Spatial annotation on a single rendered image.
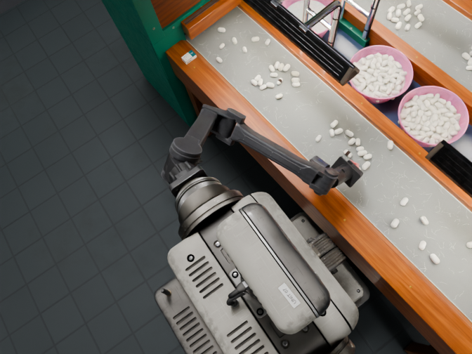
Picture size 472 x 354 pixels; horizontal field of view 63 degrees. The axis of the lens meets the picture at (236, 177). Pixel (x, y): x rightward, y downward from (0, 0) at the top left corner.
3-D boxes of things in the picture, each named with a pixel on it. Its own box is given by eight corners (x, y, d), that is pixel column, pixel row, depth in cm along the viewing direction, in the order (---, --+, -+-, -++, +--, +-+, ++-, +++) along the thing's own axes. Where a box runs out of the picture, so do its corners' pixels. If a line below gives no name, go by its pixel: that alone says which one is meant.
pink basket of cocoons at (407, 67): (392, 119, 163) (399, 108, 154) (333, 96, 170) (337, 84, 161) (415, 71, 170) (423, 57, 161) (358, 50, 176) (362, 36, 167)
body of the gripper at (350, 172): (342, 154, 136) (332, 159, 131) (363, 174, 133) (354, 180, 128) (332, 166, 141) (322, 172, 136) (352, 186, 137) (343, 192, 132)
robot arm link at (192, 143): (194, 121, 135) (204, 96, 131) (230, 138, 136) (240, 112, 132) (156, 178, 96) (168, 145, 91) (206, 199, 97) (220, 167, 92)
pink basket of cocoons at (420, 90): (428, 167, 155) (437, 158, 146) (378, 123, 163) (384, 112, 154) (472, 126, 158) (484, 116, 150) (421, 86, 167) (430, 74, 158)
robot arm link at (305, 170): (213, 136, 132) (224, 109, 127) (219, 133, 137) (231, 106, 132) (322, 201, 124) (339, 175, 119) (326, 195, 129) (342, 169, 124)
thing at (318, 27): (305, 53, 178) (305, 45, 172) (272, 25, 185) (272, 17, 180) (340, 25, 181) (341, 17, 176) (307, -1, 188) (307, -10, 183)
